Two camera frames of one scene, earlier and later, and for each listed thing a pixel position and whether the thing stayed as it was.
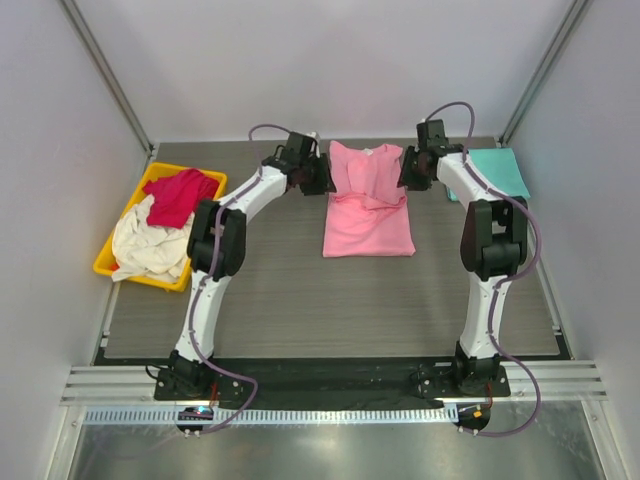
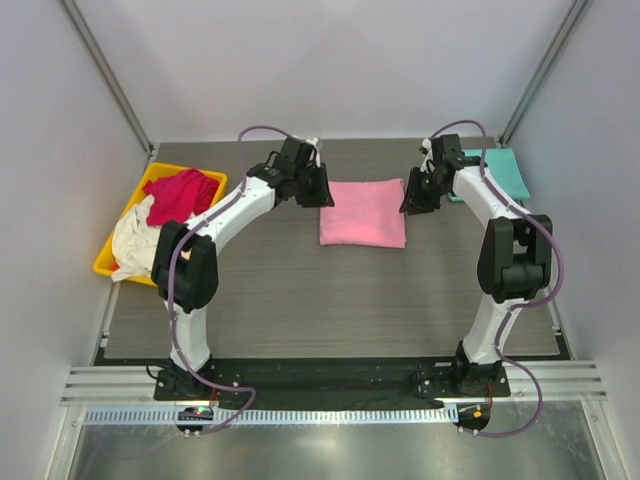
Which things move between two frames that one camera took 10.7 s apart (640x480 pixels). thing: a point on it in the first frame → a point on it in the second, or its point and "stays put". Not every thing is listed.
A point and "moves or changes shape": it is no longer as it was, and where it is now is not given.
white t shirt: x=157 y=252 stays put
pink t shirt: x=368 y=215 moves or changes shape
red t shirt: x=177 y=197 stays put
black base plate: x=330 y=383 stays put
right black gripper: x=407 y=179 → x=413 y=202
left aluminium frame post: x=106 y=73 stays put
